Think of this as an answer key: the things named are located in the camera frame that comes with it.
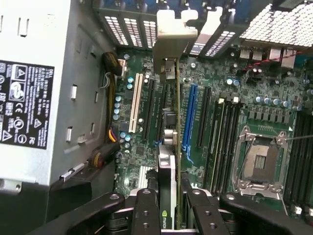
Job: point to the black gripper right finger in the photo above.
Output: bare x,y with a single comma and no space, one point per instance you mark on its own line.
203,218

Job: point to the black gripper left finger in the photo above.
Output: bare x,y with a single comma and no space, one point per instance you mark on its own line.
146,215

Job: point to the silver chipset heat sink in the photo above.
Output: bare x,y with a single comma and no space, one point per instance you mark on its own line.
145,175

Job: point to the black RAM slot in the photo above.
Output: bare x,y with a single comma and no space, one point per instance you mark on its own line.
236,147
303,171
297,171
309,171
231,147
224,147
291,171

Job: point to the thin dark locking lever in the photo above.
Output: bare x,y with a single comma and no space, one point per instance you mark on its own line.
245,156

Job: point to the CPU socket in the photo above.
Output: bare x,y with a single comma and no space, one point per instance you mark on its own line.
264,159

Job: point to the black expansion slot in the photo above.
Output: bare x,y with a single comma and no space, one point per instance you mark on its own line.
162,102
149,107
204,115

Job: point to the blue expansion slot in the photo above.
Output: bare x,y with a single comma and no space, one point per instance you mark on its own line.
190,115

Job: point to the black plastic shroud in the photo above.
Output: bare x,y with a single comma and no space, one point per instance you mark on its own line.
36,210

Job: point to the white expansion slot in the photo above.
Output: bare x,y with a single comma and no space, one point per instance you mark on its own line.
135,102

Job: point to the thin silver locking lever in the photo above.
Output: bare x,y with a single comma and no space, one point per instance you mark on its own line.
300,137

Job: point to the green motherboard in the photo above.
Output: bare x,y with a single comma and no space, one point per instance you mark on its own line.
220,73

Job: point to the white motherboard power connector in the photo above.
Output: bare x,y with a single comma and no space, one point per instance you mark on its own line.
121,66

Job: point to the black power supply label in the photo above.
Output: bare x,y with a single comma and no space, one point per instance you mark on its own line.
24,98

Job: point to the silver motherboard port block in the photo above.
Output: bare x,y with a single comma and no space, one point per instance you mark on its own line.
274,54
288,61
252,54

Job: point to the perforated metal slot cover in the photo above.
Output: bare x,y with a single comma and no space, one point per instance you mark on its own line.
149,34
220,42
133,31
113,29

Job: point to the grey power supply unit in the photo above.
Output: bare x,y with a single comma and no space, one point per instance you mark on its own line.
73,49

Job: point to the plain silver slot cover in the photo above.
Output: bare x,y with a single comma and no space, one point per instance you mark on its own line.
207,27

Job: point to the open black PC case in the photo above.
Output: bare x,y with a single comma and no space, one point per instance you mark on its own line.
276,27

